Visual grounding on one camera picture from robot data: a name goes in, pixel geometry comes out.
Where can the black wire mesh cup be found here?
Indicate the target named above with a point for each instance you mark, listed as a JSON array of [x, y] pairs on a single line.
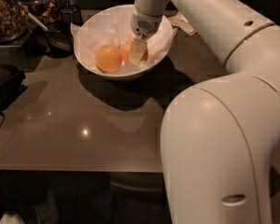
[[71, 14]]

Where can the white paper bowl liner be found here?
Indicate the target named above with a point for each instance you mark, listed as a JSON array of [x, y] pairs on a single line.
[[105, 28]]

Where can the white ceramic bowl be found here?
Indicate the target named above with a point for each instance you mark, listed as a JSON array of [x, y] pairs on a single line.
[[124, 75]]

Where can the small glass snack jar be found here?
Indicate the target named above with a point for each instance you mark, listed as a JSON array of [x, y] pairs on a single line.
[[45, 11]]

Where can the orange fruit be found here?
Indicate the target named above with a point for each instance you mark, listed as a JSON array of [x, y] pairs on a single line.
[[108, 58], [125, 51]]

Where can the crumpled beige napkin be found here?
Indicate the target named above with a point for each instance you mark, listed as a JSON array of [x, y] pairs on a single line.
[[178, 20]]

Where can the black device with cable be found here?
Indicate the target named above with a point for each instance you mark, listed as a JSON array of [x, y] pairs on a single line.
[[11, 87]]

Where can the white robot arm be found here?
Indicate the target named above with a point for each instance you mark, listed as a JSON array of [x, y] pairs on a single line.
[[218, 137]]

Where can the grey metal tray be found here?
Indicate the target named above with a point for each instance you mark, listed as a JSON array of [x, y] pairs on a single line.
[[25, 50]]

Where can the dark glass cup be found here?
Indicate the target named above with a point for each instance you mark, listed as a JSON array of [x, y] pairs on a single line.
[[59, 41]]

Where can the large glass snack jar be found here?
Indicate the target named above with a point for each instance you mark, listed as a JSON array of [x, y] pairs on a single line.
[[13, 21]]

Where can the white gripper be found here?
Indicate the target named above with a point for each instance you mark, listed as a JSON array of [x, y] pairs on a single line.
[[145, 25]]

